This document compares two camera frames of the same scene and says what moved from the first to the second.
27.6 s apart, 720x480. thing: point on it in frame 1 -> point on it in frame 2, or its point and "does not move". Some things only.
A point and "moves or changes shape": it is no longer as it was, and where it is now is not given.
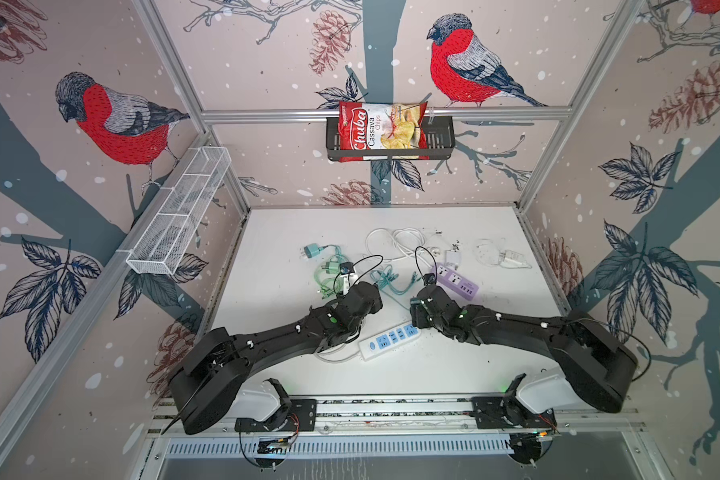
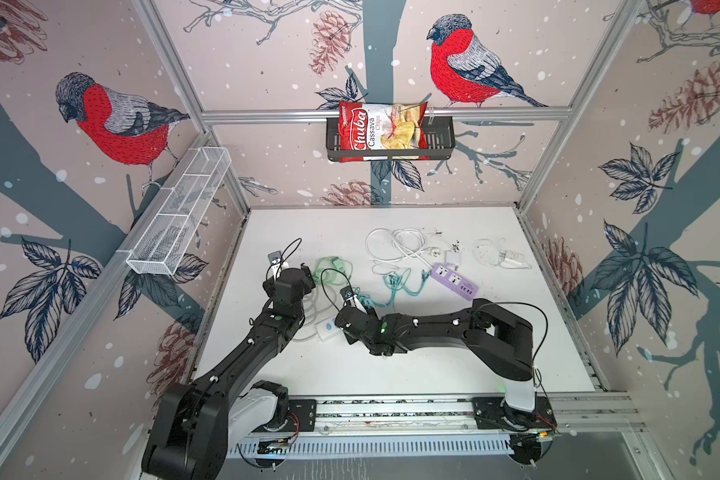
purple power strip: (456, 281) does not move
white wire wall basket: (162, 246) does not move
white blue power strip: (387, 340) moves or changes shape
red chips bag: (382, 126) does not move
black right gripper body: (421, 320) -> (369, 314)
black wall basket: (441, 138) does not move
